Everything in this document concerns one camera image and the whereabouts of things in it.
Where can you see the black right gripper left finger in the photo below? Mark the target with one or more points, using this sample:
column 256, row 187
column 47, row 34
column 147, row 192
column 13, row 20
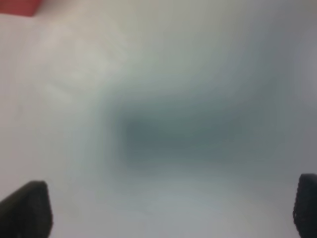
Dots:
column 27, row 212

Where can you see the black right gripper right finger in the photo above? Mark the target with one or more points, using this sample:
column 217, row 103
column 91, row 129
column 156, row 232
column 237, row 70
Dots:
column 305, row 206

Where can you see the red block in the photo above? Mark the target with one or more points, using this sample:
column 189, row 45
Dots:
column 20, row 7

